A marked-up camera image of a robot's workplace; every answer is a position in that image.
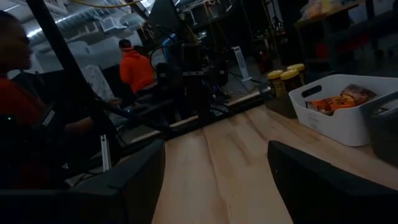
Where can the white tower heater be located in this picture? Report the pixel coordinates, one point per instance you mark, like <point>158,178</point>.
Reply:
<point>241,62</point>

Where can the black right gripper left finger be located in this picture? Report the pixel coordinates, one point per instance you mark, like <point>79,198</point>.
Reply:
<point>124,202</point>

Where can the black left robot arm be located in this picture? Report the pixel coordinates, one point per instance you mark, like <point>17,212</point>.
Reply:
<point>192,84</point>

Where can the white plastic bin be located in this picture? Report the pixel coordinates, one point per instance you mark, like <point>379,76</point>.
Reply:
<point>335,127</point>

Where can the silver aluminium rail piece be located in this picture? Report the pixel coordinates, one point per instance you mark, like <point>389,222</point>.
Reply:
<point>105,154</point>

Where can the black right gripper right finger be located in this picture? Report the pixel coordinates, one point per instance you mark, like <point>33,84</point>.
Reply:
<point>326,199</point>

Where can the computer monitor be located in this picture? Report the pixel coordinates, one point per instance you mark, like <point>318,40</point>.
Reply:
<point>158,57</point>

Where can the grey plastic bin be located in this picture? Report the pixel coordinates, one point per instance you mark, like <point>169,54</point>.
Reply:
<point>384,137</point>

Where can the person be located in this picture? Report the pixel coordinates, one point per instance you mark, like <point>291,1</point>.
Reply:
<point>136,71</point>
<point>15,99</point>

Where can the black upright post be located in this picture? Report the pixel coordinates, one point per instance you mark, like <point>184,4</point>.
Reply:
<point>59,46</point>

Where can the wooden storage shelf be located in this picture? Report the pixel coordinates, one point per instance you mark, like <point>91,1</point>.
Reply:
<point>326,14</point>

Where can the black table frame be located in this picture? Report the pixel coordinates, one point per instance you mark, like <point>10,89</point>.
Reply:
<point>205,119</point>

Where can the pale plastic bag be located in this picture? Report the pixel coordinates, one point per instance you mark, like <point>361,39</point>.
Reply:
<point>314,7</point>

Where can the orange brown seasoning packet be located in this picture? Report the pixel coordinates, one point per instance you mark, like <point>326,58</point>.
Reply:
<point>357,92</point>
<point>329,105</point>

